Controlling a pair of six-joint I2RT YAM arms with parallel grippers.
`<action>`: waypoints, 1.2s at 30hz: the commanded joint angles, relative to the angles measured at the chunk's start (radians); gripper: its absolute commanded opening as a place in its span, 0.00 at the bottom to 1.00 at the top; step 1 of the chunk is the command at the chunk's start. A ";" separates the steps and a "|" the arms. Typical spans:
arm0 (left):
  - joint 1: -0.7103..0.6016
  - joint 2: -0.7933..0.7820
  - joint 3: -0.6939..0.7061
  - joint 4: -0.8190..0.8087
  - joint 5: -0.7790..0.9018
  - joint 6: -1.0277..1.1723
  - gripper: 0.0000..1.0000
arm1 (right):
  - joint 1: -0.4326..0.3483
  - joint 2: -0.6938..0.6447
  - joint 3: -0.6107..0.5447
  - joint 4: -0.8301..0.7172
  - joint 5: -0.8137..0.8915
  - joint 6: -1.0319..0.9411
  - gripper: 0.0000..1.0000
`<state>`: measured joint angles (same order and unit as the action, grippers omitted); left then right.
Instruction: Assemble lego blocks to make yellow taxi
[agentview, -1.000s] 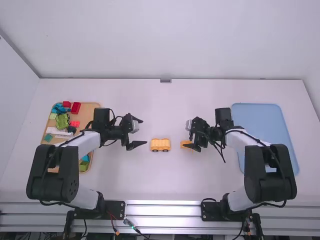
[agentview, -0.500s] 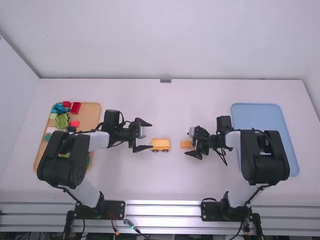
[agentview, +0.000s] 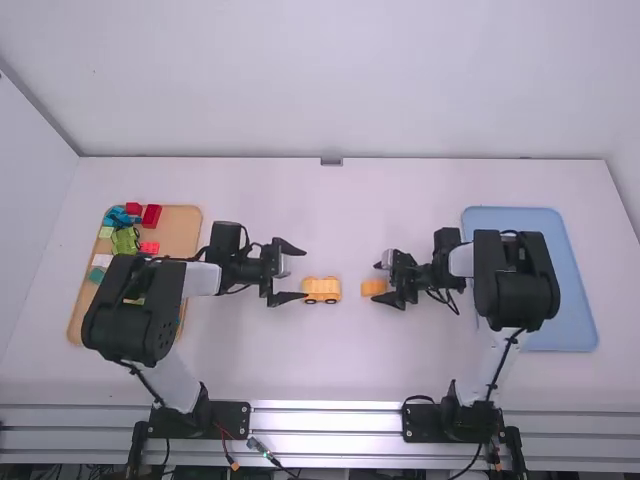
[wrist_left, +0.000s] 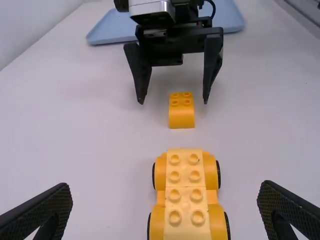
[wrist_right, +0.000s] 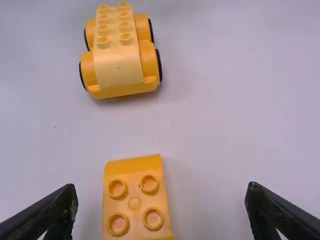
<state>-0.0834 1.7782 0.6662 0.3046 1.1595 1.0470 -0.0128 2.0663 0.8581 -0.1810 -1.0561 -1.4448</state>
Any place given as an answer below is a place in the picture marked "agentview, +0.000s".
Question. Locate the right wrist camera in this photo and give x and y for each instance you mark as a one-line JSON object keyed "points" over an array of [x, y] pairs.
{"points": [[388, 260]]}

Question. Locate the yellow toy brick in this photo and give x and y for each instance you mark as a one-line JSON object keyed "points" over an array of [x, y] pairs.
{"points": [[372, 288]]}

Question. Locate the silver rails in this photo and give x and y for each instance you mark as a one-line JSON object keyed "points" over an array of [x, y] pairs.
{"points": [[325, 425]]}

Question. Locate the pale green toy brick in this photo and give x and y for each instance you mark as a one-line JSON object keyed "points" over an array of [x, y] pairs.
{"points": [[106, 232]]}

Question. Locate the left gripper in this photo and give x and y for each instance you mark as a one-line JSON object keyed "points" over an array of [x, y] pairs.
{"points": [[269, 270]]}

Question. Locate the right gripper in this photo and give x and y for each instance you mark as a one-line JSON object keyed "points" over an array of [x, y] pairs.
{"points": [[406, 277]]}

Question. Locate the red toy brick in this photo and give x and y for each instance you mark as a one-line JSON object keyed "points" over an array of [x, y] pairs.
{"points": [[133, 208], [150, 248], [152, 216]]}

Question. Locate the tan tray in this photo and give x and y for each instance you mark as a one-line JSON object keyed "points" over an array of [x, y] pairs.
{"points": [[175, 235]]}

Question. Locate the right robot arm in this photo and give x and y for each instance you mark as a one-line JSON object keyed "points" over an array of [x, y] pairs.
{"points": [[515, 285]]}

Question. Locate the turquoise toy brick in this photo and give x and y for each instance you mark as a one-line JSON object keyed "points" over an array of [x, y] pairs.
{"points": [[127, 214], [112, 219]]}

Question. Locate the blue mat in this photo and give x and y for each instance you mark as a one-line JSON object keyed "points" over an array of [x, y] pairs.
{"points": [[575, 300]]}

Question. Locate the yellow toy car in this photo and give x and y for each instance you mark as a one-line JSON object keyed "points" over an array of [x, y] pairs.
{"points": [[322, 286]]}

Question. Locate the dark teal toy brick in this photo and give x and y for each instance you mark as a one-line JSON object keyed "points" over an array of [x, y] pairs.
{"points": [[96, 276]]}

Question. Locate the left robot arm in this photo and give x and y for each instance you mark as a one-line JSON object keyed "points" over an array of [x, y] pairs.
{"points": [[130, 310]]}

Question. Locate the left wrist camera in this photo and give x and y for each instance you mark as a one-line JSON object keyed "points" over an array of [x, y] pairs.
{"points": [[285, 265]]}

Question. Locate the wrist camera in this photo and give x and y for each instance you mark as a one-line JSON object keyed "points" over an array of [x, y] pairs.
{"points": [[388, 260], [285, 265]]}

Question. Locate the white toy brick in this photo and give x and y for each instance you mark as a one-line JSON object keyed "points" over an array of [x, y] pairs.
{"points": [[102, 261]]}

